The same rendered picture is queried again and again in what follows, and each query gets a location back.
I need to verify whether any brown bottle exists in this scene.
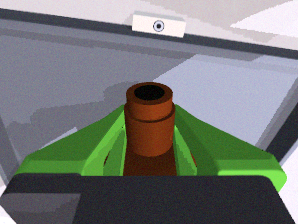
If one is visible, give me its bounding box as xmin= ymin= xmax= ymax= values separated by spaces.
xmin=123 ymin=82 xmax=177 ymax=176

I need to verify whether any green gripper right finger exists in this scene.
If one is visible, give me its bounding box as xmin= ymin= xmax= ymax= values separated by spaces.
xmin=173 ymin=104 xmax=287 ymax=193

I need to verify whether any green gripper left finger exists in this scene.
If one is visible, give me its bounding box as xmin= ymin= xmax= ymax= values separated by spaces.
xmin=14 ymin=104 xmax=127 ymax=176

